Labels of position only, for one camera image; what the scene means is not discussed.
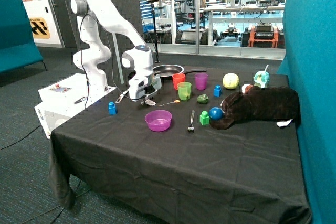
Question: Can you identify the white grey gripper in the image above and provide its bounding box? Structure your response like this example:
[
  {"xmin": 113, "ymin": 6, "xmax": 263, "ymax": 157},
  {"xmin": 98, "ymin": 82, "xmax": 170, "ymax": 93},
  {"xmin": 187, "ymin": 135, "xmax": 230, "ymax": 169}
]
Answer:
[{"xmin": 129, "ymin": 74, "xmax": 162, "ymax": 105}]

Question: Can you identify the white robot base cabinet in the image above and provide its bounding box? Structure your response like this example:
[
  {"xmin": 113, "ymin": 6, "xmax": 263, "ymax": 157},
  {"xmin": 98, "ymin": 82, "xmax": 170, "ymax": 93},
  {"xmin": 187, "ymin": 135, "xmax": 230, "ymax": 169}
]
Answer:
[{"xmin": 35, "ymin": 73, "xmax": 115, "ymax": 138}]

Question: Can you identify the purple plastic bowl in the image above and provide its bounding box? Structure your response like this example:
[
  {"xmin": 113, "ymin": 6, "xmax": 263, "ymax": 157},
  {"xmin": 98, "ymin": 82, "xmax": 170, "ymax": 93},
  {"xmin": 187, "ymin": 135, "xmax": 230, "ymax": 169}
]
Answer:
[{"xmin": 144, "ymin": 110, "xmax": 172, "ymax": 132}]

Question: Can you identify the black frying pan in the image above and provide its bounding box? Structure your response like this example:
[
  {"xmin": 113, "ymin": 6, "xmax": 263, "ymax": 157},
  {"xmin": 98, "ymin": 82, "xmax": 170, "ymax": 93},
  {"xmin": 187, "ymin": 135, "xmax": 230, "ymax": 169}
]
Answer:
[{"xmin": 153, "ymin": 65, "xmax": 207, "ymax": 80}]

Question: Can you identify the blue toy block left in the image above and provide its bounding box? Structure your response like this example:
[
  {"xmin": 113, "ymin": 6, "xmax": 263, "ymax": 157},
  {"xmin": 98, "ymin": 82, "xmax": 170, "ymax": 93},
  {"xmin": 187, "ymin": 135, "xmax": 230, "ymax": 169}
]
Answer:
[{"xmin": 108, "ymin": 102, "xmax": 118, "ymax": 115}]

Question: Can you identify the blue toy block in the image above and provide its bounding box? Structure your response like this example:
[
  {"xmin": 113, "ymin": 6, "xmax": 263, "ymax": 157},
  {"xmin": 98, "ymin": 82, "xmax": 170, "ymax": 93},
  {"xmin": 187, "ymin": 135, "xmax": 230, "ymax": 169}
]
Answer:
[
  {"xmin": 213, "ymin": 85, "xmax": 222, "ymax": 97},
  {"xmin": 108, "ymin": 102, "xmax": 118, "ymax": 115}
]

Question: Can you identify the red plastic cup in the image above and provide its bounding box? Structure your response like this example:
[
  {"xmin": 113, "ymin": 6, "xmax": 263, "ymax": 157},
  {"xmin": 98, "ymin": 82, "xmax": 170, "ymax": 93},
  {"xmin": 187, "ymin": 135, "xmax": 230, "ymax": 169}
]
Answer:
[{"xmin": 172, "ymin": 73, "xmax": 185, "ymax": 90}]

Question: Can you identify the green plastic cup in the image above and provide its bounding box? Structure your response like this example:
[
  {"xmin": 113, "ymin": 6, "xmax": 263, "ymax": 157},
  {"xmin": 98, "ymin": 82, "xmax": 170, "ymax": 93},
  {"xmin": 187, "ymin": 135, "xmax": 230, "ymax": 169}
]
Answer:
[{"xmin": 177, "ymin": 82, "xmax": 192, "ymax": 101}]

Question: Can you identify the silver fork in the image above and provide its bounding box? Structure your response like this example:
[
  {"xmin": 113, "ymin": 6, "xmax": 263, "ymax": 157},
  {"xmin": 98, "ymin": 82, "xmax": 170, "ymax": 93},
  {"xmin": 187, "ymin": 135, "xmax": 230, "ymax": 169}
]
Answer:
[{"xmin": 187, "ymin": 110, "xmax": 195, "ymax": 132}]

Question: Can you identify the green toy pepper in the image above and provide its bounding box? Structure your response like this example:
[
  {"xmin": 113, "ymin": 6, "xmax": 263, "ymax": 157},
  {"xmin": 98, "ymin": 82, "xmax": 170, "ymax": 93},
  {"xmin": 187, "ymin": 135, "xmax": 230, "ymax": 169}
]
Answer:
[{"xmin": 196, "ymin": 94, "xmax": 209, "ymax": 104}]

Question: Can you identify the purple plastic cup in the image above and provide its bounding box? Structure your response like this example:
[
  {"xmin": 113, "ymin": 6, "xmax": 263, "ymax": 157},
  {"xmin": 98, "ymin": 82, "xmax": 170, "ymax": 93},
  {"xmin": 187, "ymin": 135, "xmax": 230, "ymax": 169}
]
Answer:
[{"xmin": 195, "ymin": 73, "xmax": 208, "ymax": 90}]

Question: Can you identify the green toy block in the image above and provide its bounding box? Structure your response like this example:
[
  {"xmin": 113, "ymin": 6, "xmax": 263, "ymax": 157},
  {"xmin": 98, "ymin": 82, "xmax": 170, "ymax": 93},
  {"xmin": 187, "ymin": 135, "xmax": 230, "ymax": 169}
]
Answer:
[{"xmin": 199, "ymin": 111, "xmax": 210, "ymax": 125}]

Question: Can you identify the black tablecloth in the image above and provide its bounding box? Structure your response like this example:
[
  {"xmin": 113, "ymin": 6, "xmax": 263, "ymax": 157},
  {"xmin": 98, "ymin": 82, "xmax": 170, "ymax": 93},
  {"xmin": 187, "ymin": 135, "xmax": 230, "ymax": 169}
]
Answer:
[{"xmin": 48, "ymin": 81, "xmax": 312, "ymax": 223}]

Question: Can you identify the blue ball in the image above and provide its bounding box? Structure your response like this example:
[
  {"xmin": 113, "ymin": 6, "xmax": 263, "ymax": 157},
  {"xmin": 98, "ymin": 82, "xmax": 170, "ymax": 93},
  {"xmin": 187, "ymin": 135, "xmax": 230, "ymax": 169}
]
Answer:
[{"xmin": 208, "ymin": 106, "xmax": 223, "ymax": 121}]

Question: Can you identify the blue toy block right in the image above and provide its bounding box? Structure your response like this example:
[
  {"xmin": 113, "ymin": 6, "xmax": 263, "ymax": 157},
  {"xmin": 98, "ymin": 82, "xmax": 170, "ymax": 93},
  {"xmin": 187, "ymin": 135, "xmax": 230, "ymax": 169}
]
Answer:
[{"xmin": 213, "ymin": 85, "xmax": 222, "ymax": 97}]

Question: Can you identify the yellow softball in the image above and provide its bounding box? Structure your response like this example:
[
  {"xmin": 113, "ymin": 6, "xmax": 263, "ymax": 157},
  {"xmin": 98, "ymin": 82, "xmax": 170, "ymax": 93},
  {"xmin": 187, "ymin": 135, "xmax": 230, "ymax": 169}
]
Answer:
[{"xmin": 222, "ymin": 73, "xmax": 239, "ymax": 90}]

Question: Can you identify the black tripod stand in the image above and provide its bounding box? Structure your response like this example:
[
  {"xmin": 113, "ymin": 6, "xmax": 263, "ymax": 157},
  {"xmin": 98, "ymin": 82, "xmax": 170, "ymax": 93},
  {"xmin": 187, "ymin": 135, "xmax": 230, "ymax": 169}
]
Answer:
[{"xmin": 146, "ymin": 0, "xmax": 161, "ymax": 63}]

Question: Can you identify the brown plush toy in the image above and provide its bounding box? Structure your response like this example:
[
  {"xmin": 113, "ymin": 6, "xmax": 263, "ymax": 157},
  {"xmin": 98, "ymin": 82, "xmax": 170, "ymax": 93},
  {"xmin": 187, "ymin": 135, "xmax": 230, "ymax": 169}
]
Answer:
[{"xmin": 209, "ymin": 85, "xmax": 301, "ymax": 130}]

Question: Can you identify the teal toy figure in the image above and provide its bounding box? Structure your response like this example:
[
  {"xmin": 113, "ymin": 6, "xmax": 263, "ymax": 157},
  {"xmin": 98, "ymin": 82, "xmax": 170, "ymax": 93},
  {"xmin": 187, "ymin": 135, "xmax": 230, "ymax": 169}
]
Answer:
[{"xmin": 254, "ymin": 65, "xmax": 270, "ymax": 88}]

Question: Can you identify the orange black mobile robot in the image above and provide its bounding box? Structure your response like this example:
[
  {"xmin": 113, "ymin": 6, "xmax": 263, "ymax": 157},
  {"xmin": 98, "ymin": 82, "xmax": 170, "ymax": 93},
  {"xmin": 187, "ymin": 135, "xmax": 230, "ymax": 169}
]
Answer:
[{"xmin": 241, "ymin": 23, "xmax": 285, "ymax": 48}]

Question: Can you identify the teal sofa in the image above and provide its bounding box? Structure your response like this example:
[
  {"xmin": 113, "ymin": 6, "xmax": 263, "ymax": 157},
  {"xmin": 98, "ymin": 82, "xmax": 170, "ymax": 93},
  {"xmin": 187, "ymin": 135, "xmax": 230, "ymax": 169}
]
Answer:
[{"xmin": 1, "ymin": 0, "xmax": 44, "ymax": 73}]

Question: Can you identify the black ladle silver handle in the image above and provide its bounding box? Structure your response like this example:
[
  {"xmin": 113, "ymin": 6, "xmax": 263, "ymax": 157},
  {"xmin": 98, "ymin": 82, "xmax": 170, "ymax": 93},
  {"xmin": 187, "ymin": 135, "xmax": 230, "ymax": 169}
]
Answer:
[{"xmin": 115, "ymin": 89, "xmax": 129, "ymax": 103}]

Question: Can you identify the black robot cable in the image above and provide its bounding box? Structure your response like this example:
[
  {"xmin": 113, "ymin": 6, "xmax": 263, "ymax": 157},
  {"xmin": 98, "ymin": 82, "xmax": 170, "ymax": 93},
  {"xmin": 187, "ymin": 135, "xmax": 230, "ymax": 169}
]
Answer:
[{"xmin": 74, "ymin": 11, "xmax": 137, "ymax": 109}]

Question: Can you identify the teal partition wall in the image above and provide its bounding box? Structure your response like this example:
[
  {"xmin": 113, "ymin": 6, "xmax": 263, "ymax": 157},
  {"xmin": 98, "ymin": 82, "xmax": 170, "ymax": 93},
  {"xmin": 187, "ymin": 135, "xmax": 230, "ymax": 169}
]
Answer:
[{"xmin": 278, "ymin": 0, "xmax": 335, "ymax": 223}]

